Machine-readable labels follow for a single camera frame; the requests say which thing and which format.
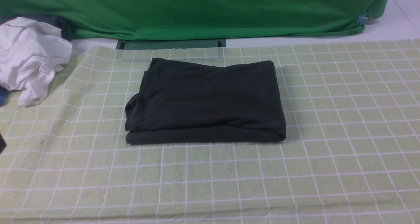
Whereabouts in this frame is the dark gray garment behind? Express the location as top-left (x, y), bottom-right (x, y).
top-left (1, 13), bottom-right (74, 42)

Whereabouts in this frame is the teal binder clip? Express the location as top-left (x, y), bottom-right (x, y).
top-left (356, 13), bottom-right (373, 26)

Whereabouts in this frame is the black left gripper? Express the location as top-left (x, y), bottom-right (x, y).
top-left (0, 134), bottom-right (7, 154)

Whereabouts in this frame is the crumpled white shirt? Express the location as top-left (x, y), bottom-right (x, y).
top-left (0, 17), bottom-right (73, 107)

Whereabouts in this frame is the light green checkered tablecloth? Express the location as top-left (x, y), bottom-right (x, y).
top-left (0, 39), bottom-right (420, 224)

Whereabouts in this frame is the dark gray long-sleeve top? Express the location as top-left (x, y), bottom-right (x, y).
top-left (125, 58), bottom-right (286, 145)

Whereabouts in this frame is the blue object at edge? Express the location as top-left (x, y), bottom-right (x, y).
top-left (0, 87), bottom-right (8, 107)

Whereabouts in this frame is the green backdrop cloth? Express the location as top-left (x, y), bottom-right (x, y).
top-left (1, 0), bottom-right (388, 40)

